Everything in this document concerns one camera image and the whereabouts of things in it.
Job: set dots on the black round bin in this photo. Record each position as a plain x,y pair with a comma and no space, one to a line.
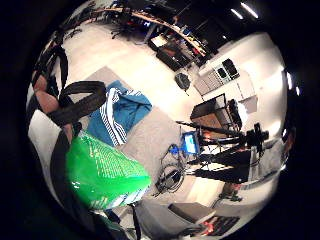
182,81

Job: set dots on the white cabinet with appliances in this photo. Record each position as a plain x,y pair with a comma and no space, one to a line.
223,76

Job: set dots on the grey flat box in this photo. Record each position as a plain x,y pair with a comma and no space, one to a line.
191,211

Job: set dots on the tablet with blue screen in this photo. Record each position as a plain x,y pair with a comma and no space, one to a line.
190,143

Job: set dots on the black office chair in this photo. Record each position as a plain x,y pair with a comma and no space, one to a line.
122,26

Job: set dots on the blue white striped cloth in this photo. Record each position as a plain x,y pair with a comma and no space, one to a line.
128,110

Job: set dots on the grey mat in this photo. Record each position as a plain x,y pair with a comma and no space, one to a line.
150,136

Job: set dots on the long wooden desk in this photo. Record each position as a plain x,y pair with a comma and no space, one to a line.
160,21

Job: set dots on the black open cart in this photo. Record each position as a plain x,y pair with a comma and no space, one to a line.
213,111

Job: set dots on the black case with red parts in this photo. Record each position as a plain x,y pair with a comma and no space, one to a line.
220,225

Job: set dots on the ceiling lamp strip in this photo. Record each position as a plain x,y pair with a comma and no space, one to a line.
249,10
236,13

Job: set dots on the black camera tripod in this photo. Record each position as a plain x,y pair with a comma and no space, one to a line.
226,150

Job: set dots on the green snack bag white print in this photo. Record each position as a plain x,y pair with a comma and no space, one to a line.
103,170

